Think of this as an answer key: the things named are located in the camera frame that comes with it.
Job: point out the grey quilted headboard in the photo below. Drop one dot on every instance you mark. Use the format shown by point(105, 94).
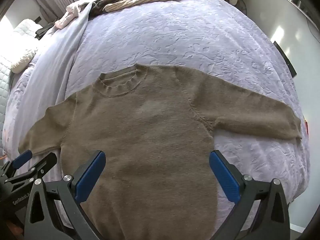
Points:
point(5, 84)

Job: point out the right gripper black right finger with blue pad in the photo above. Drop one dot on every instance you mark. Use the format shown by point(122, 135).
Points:
point(260, 209)

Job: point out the lavender smooth blanket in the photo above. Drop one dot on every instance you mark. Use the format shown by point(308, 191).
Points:
point(43, 83)

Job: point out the pink small garment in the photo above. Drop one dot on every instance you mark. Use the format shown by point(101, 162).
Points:
point(72, 11)

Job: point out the brown knit sweater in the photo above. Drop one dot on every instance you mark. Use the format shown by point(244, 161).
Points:
point(156, 126)

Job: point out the white pillow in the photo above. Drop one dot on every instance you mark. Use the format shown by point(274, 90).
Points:
point(18, 44)

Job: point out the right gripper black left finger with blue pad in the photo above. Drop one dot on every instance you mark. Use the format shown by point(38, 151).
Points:
point(42, 219)

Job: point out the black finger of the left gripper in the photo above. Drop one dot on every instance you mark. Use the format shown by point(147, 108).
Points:
point(38, 170)

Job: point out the black object by pillow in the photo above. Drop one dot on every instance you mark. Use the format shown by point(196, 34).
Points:
point(42, 31)

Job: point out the lavender embossed bed cover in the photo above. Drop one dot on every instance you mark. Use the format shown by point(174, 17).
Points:
point(208, 35)

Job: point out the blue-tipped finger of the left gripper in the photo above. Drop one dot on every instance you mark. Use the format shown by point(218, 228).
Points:
point(10, 167)

